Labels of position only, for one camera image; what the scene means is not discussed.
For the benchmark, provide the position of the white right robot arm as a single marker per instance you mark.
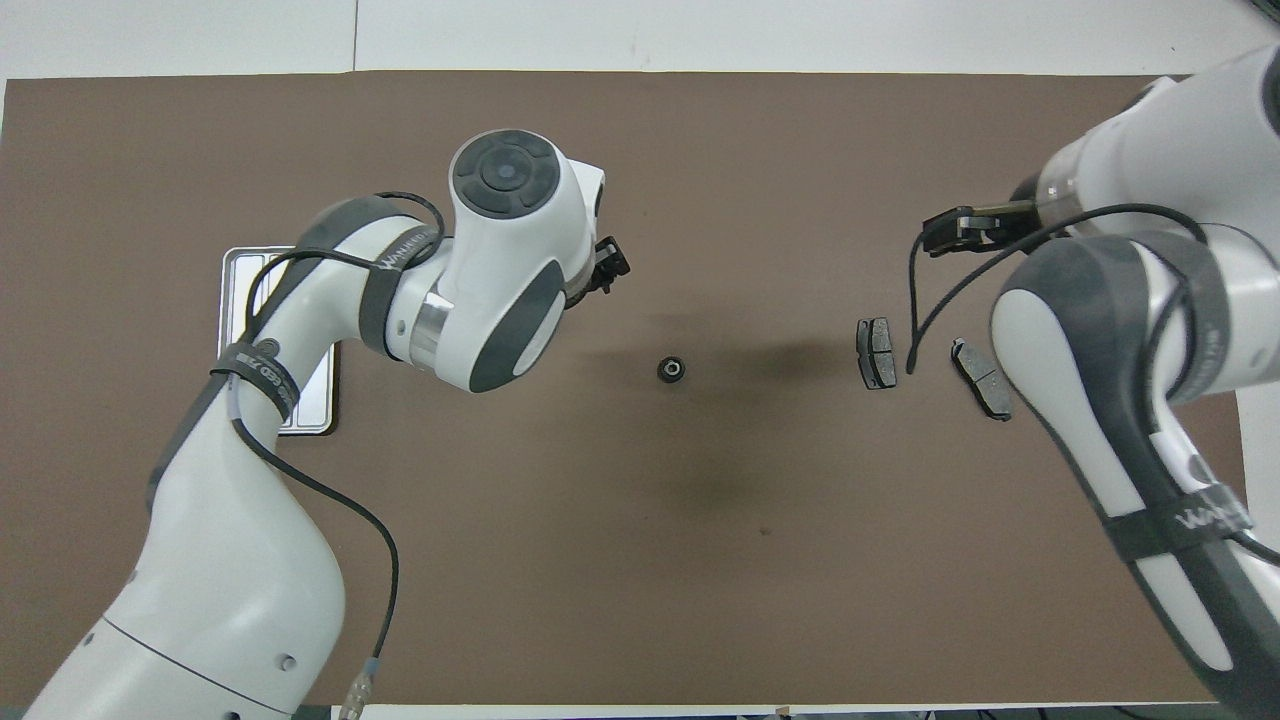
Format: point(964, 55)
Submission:
point(1100, 330)

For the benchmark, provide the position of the silver metal tray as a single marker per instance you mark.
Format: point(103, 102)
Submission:
point(315, 400)

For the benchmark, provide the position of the brown table mat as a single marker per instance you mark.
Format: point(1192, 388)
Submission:
point(640, 560)

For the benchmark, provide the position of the large black bearing gear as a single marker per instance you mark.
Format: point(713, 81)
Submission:
point(671, 369)

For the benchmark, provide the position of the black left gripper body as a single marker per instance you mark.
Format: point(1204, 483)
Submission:
point(595, 270)

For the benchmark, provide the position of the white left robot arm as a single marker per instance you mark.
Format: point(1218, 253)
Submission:
point(230, 560)

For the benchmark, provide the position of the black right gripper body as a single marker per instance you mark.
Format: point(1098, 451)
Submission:
point(985, 230)

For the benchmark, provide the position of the elongated dark brake pad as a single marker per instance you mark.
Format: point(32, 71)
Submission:
point(975, 372)

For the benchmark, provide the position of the rectangular dark brake pad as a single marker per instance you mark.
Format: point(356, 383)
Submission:
point(876, 353)

